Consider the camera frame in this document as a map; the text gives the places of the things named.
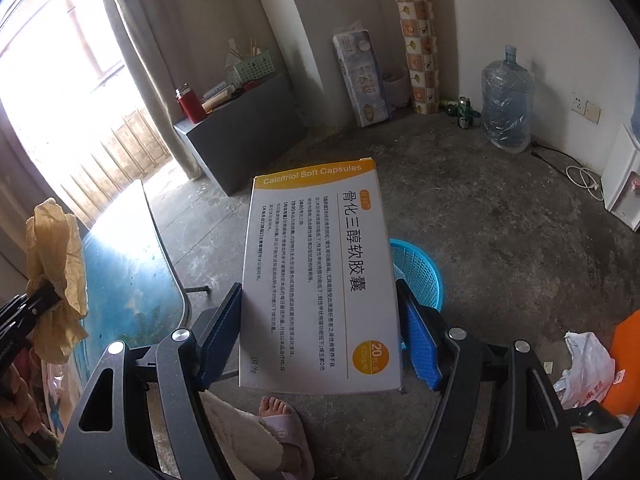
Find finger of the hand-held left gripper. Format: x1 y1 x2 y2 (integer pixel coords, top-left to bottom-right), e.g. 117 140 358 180
0 280 65 333

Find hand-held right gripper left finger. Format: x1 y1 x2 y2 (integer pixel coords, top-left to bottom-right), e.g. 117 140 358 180
57 282 246 480

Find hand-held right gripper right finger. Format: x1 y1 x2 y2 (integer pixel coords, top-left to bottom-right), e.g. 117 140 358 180
395 277 583 480

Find yellow cloth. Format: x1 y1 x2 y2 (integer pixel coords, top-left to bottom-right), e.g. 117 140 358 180
25 197 90 363

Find blue mesh basket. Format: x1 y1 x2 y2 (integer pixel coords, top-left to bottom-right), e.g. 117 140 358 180
389 238 445 312

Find white orange medicine box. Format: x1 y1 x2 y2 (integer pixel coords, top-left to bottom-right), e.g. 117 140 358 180
239 158 403 395

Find person's foot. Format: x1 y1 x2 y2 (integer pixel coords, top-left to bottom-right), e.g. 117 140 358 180
257 396 302 420

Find beige curtain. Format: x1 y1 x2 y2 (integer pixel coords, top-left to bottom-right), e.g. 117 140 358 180
92 0 301 181
0 115 37 281

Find person's white fleece pants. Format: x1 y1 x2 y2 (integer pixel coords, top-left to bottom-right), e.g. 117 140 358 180
200 392 283 480

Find pale purple slipper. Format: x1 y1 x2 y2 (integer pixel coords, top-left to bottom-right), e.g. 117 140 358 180
260 402 317 480

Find window railing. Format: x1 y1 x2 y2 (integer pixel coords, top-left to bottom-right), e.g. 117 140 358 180
50 105 174 226

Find white red-print plastic bag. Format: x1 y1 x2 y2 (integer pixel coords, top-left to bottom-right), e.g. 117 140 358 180
552 331 617 409

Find black object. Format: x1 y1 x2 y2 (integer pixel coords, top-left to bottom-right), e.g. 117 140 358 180
567 402 626 434

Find grey cabinet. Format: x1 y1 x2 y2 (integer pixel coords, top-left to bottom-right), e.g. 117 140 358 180
173 72 307 196

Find orange plastic bag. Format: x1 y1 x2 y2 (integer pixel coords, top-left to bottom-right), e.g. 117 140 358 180
602 310 640 417

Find red thermos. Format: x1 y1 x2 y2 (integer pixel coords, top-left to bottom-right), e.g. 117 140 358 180
175 85 206 124

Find white flat box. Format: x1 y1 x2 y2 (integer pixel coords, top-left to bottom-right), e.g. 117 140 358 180
202 80 236 103

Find large blue water jug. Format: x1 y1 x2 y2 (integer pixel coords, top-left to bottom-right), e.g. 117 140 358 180
480 45 536 155

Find white water dispenser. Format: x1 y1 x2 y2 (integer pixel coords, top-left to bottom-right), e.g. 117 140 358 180
600 122 640 234

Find green storage basket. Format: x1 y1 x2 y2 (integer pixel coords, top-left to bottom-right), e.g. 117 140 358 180
232 50 276 85

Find toilet paper pack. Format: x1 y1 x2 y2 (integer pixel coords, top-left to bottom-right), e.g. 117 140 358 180
332 20 391 128

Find clear plastic wrapper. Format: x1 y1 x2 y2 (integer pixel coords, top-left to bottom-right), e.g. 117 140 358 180
226 37 253 68

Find patterned wallpaper roll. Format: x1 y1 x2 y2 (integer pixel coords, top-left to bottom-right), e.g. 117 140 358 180
391 0 441 115

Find white cable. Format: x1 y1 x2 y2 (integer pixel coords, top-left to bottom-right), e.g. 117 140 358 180
565 162 604 204

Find black cable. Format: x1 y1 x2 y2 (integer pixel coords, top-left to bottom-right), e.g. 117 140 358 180
530 141 582 167

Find wall socket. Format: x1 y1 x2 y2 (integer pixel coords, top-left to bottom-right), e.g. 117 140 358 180
570 92 604 124

